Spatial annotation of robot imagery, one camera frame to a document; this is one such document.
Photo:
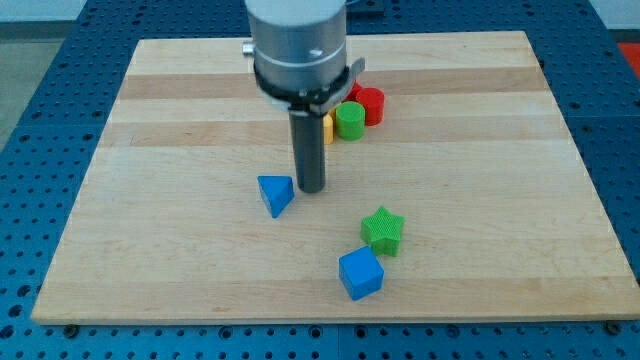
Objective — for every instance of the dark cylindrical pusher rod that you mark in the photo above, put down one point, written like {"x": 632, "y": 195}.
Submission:
{"x": 307, "y": 135}

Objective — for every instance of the blue triangle block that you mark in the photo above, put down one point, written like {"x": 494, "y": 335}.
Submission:
{"x": 276, "y": 192}

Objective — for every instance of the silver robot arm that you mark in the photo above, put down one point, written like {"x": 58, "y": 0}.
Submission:
{"x": 299, "y": 52}

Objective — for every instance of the red block behind arm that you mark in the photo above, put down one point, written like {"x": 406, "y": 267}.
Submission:
{"x": 352, "y": 95}

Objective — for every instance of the green star block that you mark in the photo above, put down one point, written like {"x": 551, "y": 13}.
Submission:
{"x": 383, "y": 231}

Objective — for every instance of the blue cube block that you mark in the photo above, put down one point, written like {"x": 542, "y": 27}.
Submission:
{"x": 360, "y": 273}

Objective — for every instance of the yellow block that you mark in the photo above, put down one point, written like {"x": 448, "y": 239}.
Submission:
{"x": 328, "y": 129}

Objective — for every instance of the green cylinder block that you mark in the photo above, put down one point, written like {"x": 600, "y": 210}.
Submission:
{"x": 350, "y": 122}

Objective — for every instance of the red cylinder block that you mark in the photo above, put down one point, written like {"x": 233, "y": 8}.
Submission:
{"x": 373, "y": 101}

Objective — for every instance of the wooden board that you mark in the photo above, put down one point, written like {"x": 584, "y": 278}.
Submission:
{"x": 502, "y": 222}

